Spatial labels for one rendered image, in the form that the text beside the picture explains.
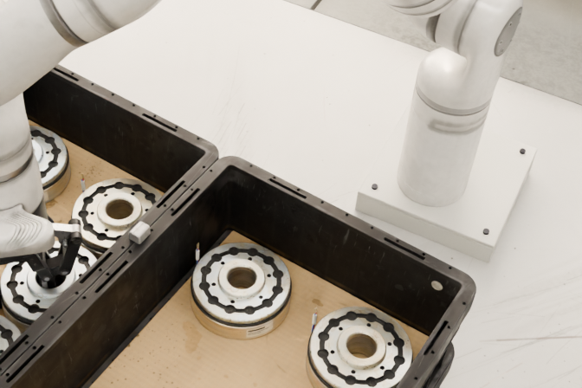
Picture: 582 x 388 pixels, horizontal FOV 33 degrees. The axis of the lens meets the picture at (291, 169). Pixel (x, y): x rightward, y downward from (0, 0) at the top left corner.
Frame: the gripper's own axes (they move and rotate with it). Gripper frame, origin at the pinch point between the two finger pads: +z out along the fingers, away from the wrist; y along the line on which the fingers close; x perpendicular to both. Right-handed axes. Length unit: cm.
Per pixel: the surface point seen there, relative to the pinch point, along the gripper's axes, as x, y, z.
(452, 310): 14.6, -39.7, -7.7
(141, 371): 10.2, -11.0, 2.2
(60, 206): -12.6, -4.3, 2.2
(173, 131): -13.7, -17.3, -6.7
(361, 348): 11.7, -32.8, 1.3
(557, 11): -142, -141, 86
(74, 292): 7.1, -5.5, -7.8
